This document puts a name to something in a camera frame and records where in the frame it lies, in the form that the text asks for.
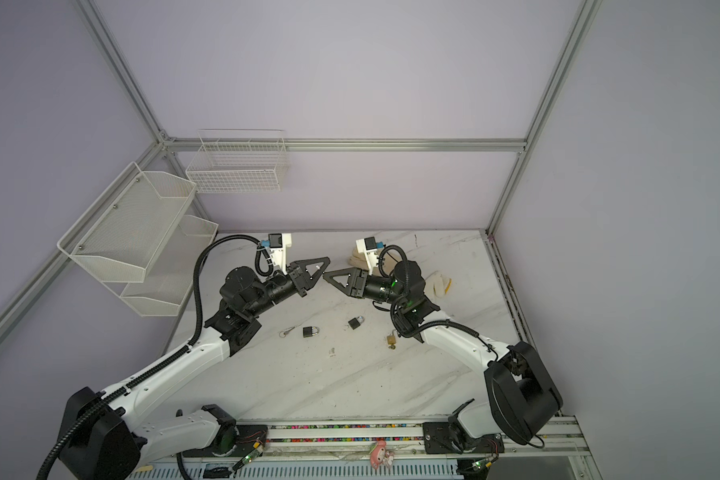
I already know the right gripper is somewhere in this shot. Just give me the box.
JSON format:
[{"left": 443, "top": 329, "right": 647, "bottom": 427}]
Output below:
[{"left": 324, "top": 270, "right": 406, "bottom": 309}]

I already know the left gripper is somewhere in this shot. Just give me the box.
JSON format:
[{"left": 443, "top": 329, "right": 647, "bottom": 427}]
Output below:
[{"left": 247, "top": 257, "right": 330, "bottom": 319}]

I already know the black padlock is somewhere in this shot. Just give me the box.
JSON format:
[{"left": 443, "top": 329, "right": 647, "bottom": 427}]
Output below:
[
  {"left": 348, "top": 316, "right": 365, "bottom": 330},
  {"left": 302, "top": 326, "right": 320, "bottom": 338}
]

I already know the brass padlock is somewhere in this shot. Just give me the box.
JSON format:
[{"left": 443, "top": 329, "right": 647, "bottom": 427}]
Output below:
[{"left": 386, "top": 331, "right": 397, "bottom": 350}]

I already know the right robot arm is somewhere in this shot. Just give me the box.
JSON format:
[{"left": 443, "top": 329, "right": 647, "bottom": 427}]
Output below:
[{"left": 323, "top": 262, "right": 563, "bottom": 452}]

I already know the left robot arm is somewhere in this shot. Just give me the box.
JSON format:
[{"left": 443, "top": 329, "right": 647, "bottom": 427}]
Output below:
[{"left": 38, "top": 257, "right": 330, "bottom": 479}]

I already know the cream leather glove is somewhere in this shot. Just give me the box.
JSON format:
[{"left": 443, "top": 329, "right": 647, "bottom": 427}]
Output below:
[{"left": 348, "top": 250, "right": 368, "bottom": 270}]

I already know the white knit glove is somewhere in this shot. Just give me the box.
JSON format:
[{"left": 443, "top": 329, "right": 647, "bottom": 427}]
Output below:
[{"left": 425, "top": 271, "right": 452, "bottom": 298}]

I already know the white mesh two-tier shelf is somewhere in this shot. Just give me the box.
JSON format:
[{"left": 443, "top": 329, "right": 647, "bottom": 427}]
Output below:
[{"left": 57, "top": 163, "right": 218, "bottom": 317}]

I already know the pink toy figure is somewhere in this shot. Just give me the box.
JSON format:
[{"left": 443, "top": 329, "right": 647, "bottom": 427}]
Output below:
[{"left": 369, "top": 440, "right": 394, "bottom": 470}]

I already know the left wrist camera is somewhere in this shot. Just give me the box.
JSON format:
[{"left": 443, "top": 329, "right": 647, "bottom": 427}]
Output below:
[{"left": 262, "top": 233, "right": 292, "bottom": 273}]

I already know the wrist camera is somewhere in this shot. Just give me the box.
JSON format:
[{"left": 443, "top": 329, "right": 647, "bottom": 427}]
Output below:
[
  {"left": 355, "top": 236, "right": 384, "bottom": 274},
  {"left": 262, "top": 233, "right": 292, "bottom": 273}
]

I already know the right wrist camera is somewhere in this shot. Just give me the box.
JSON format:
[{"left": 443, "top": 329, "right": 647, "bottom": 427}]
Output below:
[{"left": 355, "top": 236, "right": 384, "bottom": 274}]

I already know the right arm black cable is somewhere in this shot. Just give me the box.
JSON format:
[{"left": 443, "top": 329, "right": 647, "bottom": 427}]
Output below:
[{"left": 377, "top": 244, "right": 547, "bottom": 451}]

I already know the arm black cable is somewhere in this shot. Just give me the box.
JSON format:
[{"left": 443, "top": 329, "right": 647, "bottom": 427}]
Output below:
[
  {"left": 377, "top": 244, "right": 547, "bottom": 451},
  {"left": 35, "top": 233, "right": 274, "bottom": 480}
]

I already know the key with ring left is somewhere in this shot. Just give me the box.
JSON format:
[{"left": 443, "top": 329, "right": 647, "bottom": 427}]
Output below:
[{"left": 279, "top": 327, "right": 296, "bottom": 338}]

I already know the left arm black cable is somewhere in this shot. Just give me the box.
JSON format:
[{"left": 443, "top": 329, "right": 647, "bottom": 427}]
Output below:
[{"left": 35, "top": 233, "right": 274, "bottom": 480}]

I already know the white wire basket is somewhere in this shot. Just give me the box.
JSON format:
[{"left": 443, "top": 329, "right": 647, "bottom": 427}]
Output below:
[{"left": 186, "top": 129, "right": 290, "bottom": 194}]

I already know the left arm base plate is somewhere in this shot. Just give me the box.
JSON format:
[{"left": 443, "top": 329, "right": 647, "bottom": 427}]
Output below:
[{"left": 212, "top": 424, "right": 268, "bottom": 458}]

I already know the aluminium front rail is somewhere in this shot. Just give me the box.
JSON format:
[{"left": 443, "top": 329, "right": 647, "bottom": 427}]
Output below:
[{"left": 132, "top": 416, "right": 602, "bottom": 479}]

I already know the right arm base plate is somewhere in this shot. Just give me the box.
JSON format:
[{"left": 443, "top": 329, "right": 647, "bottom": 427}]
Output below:
[{"left": 422, "top": 422, "right": 505, "bottom": 454}]

